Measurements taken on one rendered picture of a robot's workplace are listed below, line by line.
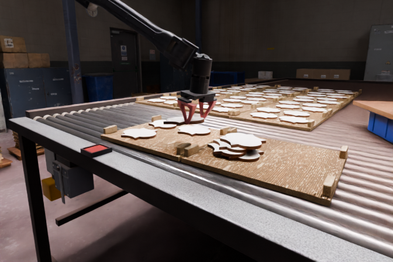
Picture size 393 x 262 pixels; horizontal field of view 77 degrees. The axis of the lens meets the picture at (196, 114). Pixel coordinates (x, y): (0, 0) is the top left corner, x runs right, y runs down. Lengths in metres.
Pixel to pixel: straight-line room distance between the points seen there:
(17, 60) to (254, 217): 5.39
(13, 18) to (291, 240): 6.01
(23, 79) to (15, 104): 0.48
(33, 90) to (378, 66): 7.35
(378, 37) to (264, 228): 6.80
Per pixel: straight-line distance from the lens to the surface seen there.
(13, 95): 5.53
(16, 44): 5.65
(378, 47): 7.16
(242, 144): 0.77
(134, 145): 0.92
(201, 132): 1.00
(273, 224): 0.55
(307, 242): 0.52
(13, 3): 6.23
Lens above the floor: 1.22
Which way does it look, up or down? 12 degrees down
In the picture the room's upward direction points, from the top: straight up
